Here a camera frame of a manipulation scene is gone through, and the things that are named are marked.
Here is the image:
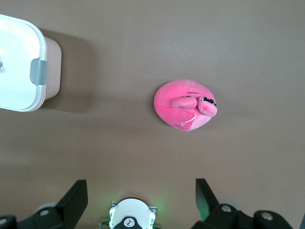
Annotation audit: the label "pink plush toy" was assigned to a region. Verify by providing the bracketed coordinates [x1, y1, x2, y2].
[153, 79, 218, 133]

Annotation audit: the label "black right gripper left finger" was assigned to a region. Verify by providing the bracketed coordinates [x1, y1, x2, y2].
[0, 179, 89, 229]

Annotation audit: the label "pink plastic storage box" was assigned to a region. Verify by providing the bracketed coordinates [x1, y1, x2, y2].
[35, 35, 62, 108]

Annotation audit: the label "white box lid grey clips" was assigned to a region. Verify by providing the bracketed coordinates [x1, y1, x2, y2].
[0, 13, 48, 112]

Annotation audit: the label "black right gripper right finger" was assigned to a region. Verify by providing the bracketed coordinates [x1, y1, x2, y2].
[190, 177, 293, 229]

